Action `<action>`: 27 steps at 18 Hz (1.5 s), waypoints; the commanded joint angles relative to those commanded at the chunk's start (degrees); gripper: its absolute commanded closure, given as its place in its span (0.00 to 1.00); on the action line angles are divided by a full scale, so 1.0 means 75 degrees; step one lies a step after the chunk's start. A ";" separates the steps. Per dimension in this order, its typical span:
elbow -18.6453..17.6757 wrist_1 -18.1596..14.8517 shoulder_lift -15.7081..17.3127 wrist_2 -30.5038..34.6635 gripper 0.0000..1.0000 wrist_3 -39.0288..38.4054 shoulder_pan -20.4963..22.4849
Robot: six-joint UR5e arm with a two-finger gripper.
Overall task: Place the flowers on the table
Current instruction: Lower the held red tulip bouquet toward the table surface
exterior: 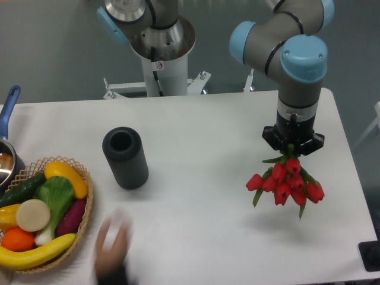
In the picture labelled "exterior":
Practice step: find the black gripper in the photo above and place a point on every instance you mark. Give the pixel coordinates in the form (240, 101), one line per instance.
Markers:
(300, 134)

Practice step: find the red tulip bouquet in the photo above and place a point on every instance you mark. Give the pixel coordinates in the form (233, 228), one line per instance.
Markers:
(286, 178)

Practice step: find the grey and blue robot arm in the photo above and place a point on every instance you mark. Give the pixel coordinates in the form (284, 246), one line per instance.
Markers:
(285, 49)

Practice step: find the blurred human hand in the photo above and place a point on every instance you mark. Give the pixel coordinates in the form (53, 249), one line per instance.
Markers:
(111, 249)

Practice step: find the black device at table edge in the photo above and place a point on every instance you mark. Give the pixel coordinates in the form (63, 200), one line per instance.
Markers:
(369, 252)

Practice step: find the dark grey ribbed vase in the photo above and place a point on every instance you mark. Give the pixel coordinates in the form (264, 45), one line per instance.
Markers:
(123, 149)

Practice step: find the purple sweet potato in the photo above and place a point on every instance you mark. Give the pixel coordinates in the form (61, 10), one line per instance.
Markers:
(72, 219)

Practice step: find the green bok choy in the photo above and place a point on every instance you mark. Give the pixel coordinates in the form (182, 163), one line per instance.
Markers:
(58, 194)

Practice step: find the woven wicker basket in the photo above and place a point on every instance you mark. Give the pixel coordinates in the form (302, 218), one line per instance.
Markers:
(37, 168)

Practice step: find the beige round disc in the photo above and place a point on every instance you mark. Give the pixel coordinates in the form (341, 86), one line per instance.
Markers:
(33, 215)

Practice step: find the green cucumber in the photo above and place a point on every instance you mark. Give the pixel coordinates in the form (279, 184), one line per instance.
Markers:
(23, 191)

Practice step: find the orange fruit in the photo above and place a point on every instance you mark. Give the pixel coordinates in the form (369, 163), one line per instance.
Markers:
(18, 240)

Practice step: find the yellow pepper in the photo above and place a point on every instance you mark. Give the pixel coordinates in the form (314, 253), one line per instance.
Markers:
(8, 217)

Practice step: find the yellow banana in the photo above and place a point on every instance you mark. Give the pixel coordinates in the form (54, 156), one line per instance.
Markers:
(35, 257)

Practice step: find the white frame at right edge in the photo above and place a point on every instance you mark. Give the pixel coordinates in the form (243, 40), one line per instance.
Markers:
(369, 133)

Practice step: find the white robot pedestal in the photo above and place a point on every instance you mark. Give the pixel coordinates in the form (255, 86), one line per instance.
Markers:
(164, 59)

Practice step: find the blue handled saucepan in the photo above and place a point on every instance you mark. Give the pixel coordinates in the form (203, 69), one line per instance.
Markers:
(11, 163)

